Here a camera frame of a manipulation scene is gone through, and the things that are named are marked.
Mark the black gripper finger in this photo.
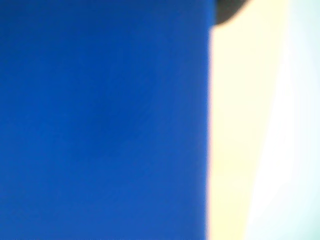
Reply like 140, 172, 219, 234
213, 0, 249, 27

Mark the large blue cube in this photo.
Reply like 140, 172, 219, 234
0, 0, 216, 240

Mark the orange square sheet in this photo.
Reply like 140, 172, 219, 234
206, 23, 291, 240

